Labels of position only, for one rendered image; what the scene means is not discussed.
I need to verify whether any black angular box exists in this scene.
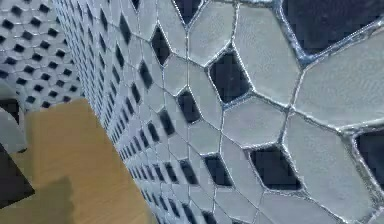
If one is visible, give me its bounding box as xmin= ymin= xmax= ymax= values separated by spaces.
xmin=0 ymin=143 xmax=36 ymax=210

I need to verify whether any white rounded bathroom fixture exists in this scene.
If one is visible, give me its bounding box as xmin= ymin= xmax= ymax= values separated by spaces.
xmin=0 ymin=79 xmax=28 ymax=155

